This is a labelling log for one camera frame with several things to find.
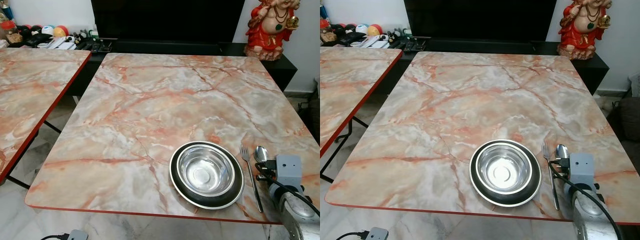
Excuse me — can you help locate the silver metal spoon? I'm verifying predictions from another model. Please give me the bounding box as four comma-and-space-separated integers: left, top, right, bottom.
556, 144, 571, 166
254, 145, 274, 174

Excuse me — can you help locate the black plush toy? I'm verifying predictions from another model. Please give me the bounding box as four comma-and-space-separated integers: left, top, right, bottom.
332, 23, 358, 45
17, 25, 44, 47

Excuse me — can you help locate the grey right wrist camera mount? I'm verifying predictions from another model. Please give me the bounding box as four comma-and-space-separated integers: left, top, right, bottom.
275, 154, 304, 189
568, 152, 595, 185

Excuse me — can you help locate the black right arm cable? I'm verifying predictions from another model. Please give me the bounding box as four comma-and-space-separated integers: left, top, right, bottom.
549, 160, 624, 240
255, 172, 321, 219

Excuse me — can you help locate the stainless steel bowl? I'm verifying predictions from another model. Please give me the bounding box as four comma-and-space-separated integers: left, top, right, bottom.
475, 143, 533, 195
175, 144, 236, 198

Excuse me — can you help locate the silver metal fork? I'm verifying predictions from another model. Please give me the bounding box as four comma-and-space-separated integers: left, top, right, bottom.
239, 144, 264, 214
542, 143, 561, 211

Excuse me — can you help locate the marble pattern folding table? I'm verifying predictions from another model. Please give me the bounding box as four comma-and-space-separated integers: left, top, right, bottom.
0, 47, 93, 190
325, 50, 640, 227
320, 47, 404, 184
24, 52, 321, 227

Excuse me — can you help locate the black television screen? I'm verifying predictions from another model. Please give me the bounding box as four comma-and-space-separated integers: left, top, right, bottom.
90, 0, 246, 44
403, 0, 558, 42

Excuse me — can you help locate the red laughing Buddha statue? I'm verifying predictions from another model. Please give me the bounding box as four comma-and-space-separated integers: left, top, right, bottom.
244, 0, 301, 62
557, 0, 612, 61

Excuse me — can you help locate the black plate with silver rim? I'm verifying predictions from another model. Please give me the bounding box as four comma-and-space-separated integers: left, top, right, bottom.
169, 140, 246, 210
468, 138, 543, 208

